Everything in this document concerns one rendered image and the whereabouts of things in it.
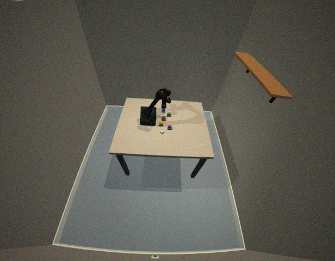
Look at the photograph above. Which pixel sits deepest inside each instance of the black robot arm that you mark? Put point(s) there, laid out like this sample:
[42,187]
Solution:
[159,95]

